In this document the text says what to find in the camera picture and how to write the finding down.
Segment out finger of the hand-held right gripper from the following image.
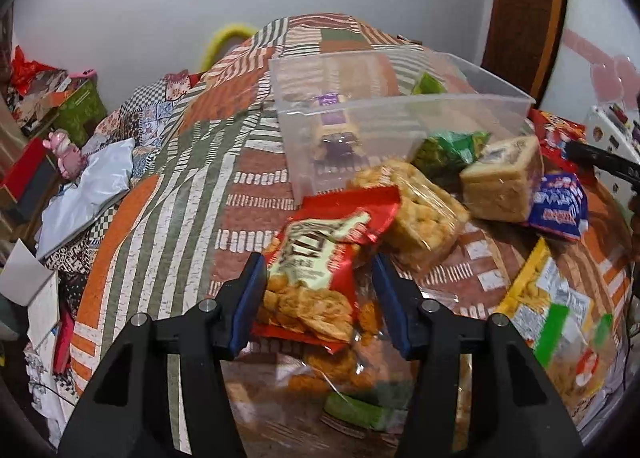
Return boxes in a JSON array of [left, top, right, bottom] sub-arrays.
[[564, 139, 640, 179]]

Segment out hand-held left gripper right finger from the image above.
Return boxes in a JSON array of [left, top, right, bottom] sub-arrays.
[[371, 252, 586, 458]]

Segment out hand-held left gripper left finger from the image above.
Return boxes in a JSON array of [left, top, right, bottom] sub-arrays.
[[57, 252, 268, 458]]

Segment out red printed snack packet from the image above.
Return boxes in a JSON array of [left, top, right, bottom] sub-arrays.
[[527, 108, 598, 186]]

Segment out blue and red snack packet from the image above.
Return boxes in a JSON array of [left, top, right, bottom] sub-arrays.
[[527, 172, 590, 243]]

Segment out clear packet of orange snacks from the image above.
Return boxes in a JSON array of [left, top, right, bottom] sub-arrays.
[[280, 298, 416, 399]]

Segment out red snack bag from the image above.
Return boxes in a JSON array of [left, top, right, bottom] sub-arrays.
[[252, 185, 403, 354]]

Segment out square beige cake packet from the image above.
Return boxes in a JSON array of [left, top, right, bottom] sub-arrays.
[[459, 135, 546, 223]]

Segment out puffed rice bar packet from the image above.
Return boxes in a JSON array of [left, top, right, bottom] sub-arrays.
[[347, 160, 471, 271]]

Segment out light green snack packet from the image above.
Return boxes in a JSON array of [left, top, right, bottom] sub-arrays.
[[322, 390, 401, 434]]

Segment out dark green snack packet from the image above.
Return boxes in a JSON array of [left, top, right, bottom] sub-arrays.
[[411, 130, 492, 173]]

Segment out yellow snack packet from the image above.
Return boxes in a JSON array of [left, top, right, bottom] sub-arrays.
[[492, 237, 618, 404]]

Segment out clear plastic container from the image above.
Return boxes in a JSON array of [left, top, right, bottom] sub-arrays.
[[268, 48, 537, 209]]

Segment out bright green snack packet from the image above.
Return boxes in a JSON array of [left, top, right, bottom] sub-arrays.
[[412, 72, 447, 96]]

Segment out purple label snack packet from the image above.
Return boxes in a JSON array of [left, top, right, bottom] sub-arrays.
[[300, 92, 366, 163]]

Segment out white printed box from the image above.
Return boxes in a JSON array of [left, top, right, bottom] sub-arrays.
[[584, 105, 640, 161]]

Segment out striped patchwork bedspread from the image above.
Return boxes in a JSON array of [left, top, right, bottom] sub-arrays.
[[70, 12, 631, 458]]

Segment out white sliding wardrobe door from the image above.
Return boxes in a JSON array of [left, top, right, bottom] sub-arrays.
[[540, 0, 640, 119]]

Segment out brown wooden door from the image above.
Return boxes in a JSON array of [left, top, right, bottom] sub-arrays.
[[481, 0, 571, 101]]

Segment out white cloth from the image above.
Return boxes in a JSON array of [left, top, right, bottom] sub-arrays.
[[36, 138, 137, 259]]

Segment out white notebooks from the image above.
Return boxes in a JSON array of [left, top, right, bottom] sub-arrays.
[[0, 238, 61, 349]]

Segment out checkered patchwork quilt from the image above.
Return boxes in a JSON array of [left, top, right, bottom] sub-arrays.
[[35, 70, 201, 289]]

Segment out dark grey box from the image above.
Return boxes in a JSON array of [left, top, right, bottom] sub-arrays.
[[10, 160, 61, 226]]

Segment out pink rabbit toy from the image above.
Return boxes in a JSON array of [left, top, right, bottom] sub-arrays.
[[44, 130, 83, 179]]

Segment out green storage box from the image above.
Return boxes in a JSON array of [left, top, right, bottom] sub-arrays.
[[55, 80, 108, 146]]

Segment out red box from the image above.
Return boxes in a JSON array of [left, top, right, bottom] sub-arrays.
[[0, 138, 58, 203]]

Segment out yellow foam tube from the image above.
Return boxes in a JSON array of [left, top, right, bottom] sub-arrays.
[[200, 24, 257, 72]]

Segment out pile of papers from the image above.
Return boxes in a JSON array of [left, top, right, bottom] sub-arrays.
[[12, 68, 76, 131]]

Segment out red plastic bag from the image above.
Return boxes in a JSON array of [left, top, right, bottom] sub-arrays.
[[10, 45, 56, 93]]

